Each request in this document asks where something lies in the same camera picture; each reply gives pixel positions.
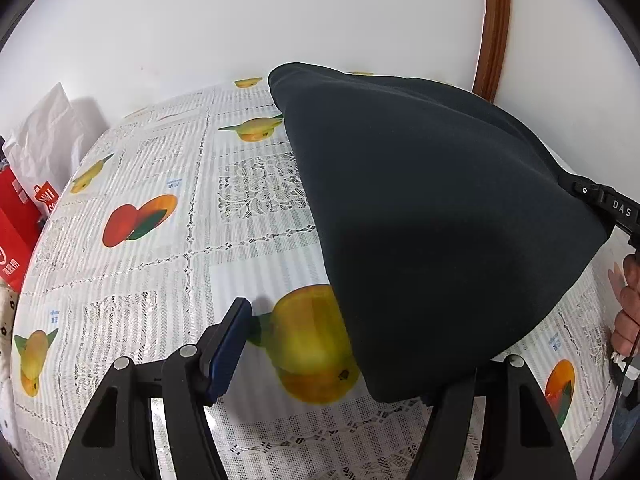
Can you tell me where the person's right hand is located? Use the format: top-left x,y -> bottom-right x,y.
607,252 -> 640,357

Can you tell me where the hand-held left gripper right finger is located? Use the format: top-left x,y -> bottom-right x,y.
405,353 -> 576,480

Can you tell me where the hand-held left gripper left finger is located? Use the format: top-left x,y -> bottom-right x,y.
56,297 -> 252,480

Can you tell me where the black sweatshirt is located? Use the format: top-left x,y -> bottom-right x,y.
267,61 -> 609,404

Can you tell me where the white plastic bag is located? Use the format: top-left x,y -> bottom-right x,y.
2,81 -> 109,197

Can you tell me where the fruit print lace tablecloth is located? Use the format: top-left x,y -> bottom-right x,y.
10,72 -> 622,480

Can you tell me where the black cable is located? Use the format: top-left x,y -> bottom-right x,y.
590,310 -> 640,480

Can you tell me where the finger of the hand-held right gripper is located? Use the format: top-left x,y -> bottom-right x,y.
557,173 -> 607,211

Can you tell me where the brown wooden door frame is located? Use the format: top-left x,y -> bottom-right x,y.
472,0 -> 512,104

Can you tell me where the white dotted cloth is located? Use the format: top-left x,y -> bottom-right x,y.
0,282 -> 21,377

